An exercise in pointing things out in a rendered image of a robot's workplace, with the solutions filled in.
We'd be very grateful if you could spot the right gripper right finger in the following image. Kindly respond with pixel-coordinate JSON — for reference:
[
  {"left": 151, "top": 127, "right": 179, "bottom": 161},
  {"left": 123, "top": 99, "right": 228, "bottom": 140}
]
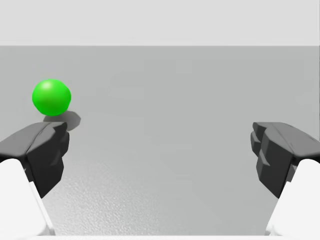
[{"left": 250, "top": 121, "right": 320, "bottom": 237}]

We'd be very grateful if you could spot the green ball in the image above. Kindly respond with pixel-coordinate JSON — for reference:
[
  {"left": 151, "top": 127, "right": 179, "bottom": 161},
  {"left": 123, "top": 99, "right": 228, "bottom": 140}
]
[{"left": 31, "top": 78, "right": 72, "bottom": 117}]

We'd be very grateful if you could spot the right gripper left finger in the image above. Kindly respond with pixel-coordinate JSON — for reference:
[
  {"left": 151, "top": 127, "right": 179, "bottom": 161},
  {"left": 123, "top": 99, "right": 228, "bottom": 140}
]
[{"left": 0, "top": 121, "right": 70, "bottom": 237}]

